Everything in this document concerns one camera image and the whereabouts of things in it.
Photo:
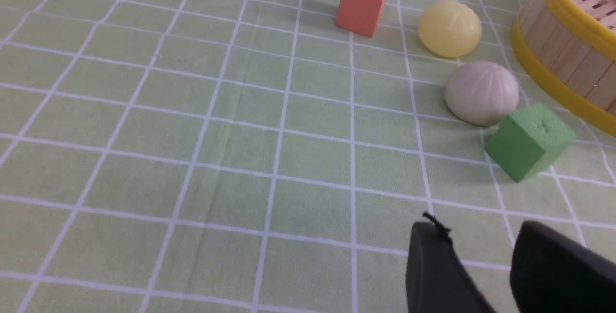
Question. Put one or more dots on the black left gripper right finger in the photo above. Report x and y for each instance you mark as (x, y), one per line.
(550, 273)

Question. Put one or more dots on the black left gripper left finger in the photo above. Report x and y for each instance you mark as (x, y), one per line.
(436, 279)

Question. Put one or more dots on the white bun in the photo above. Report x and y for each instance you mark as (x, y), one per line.
(482, 93)

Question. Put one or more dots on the yellow bun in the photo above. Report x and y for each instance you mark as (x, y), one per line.
(450, 29)

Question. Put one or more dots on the bamboo steamer tray yellow rim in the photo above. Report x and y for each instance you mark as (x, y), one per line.
(568, 48)

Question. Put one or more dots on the green foam cube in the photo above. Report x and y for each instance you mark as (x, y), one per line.
(529, 141)

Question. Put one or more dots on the red foam cube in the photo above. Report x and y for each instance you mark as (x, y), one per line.
(360, 16)

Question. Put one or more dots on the green checkered tablecloth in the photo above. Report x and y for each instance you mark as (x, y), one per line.
(248, 156)

